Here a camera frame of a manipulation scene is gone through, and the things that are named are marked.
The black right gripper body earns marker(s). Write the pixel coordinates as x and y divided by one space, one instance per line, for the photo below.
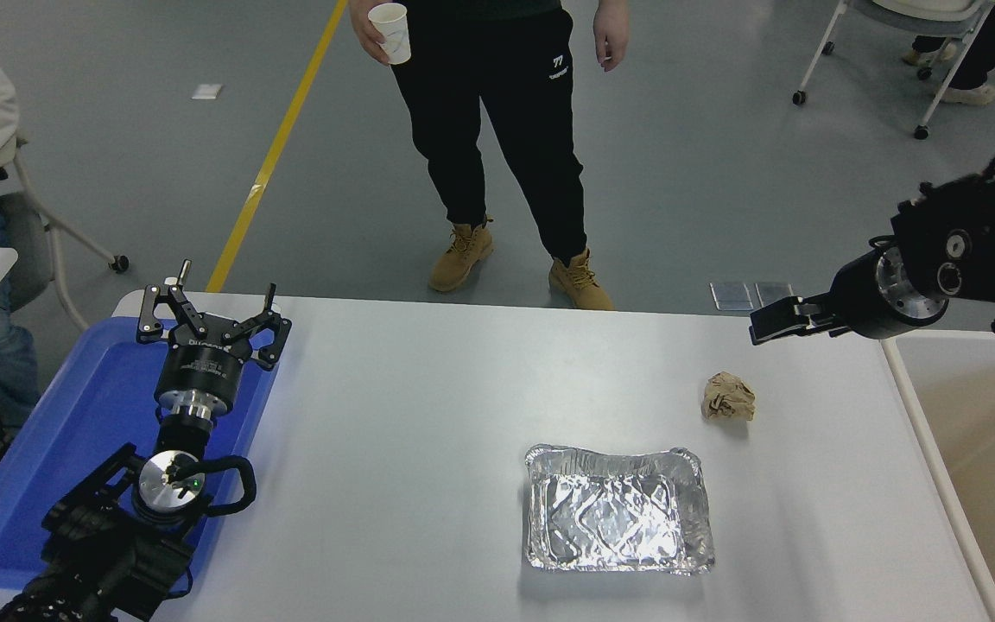
856 302

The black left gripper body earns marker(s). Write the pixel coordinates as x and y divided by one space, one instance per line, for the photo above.
202 369

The printed white paper cup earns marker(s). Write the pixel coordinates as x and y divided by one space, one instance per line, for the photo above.
394 34

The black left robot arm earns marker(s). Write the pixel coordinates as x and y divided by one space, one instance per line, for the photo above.
100 557

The person's right hand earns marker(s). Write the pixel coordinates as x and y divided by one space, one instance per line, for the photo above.
364 34

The person's left hand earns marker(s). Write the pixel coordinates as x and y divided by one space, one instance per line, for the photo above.
611 34

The silver floor plate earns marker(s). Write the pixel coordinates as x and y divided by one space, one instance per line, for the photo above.
776 290
732 295

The crumpled tan paper ball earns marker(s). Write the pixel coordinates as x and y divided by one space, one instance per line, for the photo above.
729 397

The white wheeled chair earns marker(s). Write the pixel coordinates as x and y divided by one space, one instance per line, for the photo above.
119 262
799 98

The blue plastic tray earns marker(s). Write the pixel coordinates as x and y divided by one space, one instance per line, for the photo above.
74 415

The tan boot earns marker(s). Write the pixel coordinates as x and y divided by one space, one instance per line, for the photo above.
579 281
463 253

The white paper scrap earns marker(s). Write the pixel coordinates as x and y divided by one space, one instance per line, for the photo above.
206 92

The silver foil tray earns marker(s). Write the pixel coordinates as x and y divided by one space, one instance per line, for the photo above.
618 510

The standing person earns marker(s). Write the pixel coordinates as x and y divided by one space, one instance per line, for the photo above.
497 112

